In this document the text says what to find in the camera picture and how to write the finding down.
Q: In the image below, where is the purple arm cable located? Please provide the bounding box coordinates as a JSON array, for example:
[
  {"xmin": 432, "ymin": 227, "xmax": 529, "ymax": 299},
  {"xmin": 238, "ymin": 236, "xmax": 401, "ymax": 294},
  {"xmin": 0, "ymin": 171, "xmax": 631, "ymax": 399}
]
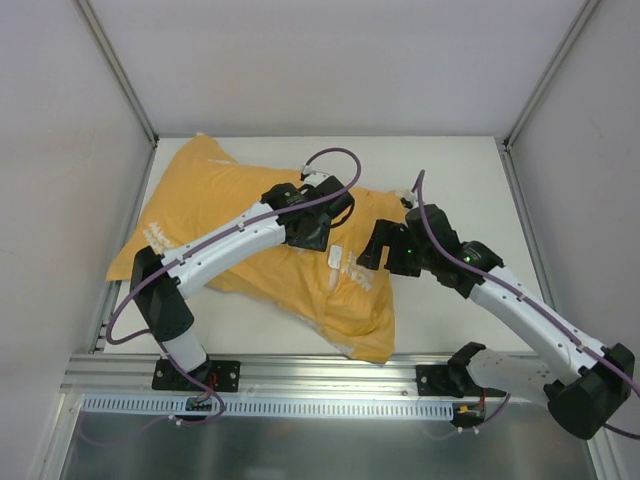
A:
[
  {"xmin": 104, "ymin": 147, "xmax": 364, "ymax": 427},
  {"xmin": 412, "ymin": 169, "xmax": 640, "ymax": 441}
]

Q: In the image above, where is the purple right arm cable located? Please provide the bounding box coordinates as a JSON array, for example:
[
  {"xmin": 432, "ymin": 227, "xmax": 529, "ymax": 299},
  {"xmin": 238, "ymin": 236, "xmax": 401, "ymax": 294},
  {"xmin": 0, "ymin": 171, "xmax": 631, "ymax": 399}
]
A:
[{"xmin": 412, "ymin": 169, "xmax": 640, "ymax": 441}]

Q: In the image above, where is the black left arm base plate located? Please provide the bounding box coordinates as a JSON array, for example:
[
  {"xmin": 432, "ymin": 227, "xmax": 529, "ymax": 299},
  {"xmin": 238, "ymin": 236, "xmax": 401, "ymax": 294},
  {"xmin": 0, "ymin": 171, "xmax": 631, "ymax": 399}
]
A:
[{"xmin": 151, "ymin": 359, "xmax": 241, "ymax": 393}]

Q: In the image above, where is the left aluminium frame post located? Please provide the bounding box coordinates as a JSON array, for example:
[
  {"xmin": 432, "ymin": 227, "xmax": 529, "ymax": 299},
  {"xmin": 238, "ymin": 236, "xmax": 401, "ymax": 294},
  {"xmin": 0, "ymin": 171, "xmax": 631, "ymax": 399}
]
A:
[{"xmin": 74, "ymin": 0, "xmax": 160, "ymax": 149}]

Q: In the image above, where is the aluminium mounting rail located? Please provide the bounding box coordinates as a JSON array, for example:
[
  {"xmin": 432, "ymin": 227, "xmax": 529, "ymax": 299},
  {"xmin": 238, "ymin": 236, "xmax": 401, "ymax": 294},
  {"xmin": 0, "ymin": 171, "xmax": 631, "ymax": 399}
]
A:
[{"xmin": 60, "ymin": 353, "xmax": 449, "ymax": 400}]

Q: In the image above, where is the aluminium frame post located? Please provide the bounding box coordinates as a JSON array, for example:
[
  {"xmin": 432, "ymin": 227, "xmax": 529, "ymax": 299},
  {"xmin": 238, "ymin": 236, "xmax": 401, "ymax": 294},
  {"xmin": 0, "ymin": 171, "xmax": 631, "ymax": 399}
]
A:
[
  {"xmin": 74, "ymin": 0, "xmax": 160, "ymax": 149},
  {"xmin": 501, "ymin": 0, "xmax": 604, "ymax": 151}
]

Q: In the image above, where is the blue and yellow pillowcase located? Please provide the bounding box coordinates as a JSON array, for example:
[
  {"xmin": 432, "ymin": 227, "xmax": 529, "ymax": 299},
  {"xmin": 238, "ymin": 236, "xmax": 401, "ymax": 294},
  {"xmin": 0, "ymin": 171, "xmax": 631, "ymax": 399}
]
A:
[{"xmin": 106, "ymin": 135, "xmax": 405, "ymax": 363}]

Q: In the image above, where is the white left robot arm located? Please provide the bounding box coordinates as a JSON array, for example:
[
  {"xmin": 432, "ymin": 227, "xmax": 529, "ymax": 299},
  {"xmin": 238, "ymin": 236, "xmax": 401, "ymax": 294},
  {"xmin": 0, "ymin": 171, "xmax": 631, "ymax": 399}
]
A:
[{"xmin": 130, "ymin": 176, "xmax": 355, "ymax": 390}]

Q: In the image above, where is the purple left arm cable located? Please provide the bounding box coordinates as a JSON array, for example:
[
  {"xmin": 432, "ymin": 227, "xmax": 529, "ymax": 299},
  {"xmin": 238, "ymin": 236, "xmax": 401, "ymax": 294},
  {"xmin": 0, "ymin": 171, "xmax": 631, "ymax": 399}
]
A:
[{"xmin": 104, "ymin": 147, "xmax": 364, "ymax": 427}]

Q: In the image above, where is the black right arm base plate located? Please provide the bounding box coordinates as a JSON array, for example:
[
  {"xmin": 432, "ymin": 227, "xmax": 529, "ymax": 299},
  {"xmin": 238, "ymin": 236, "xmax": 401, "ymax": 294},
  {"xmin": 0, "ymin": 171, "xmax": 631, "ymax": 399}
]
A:
[{"xmin": 415, "ymin": 364, "xmax": 506, "ymax": 398}]

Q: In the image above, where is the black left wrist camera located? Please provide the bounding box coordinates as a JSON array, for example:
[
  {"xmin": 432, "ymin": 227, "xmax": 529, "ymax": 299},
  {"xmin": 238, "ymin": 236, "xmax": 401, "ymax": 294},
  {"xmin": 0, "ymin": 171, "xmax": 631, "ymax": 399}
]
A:
[{"xmin": 315, "ymin": 176, "xmax": 355, "ymax": 228}]

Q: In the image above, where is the right aluminium frame post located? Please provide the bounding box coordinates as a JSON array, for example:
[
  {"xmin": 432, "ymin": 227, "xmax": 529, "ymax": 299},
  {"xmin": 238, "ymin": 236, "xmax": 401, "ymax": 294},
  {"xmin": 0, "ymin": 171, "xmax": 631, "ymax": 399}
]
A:
[{"xmin": 501, "ymin": 0, "xmax": 604, "ymax": 151}]

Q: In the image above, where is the white slotted cable duct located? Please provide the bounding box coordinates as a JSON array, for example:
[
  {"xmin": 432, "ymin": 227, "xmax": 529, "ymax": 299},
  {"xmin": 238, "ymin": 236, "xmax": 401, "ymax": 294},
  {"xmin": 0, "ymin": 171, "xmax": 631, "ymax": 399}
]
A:
[{"xmin": 82, "ymin": 394, "xmax": 454, "ymax": 421}]

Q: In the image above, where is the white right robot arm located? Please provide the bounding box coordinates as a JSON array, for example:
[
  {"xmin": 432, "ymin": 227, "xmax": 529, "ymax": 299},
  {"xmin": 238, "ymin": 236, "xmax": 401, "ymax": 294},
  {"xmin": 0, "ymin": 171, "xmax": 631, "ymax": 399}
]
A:
[{"xmin": 357, "ymin": 204, "xmax": 639, "ymax": 440}]

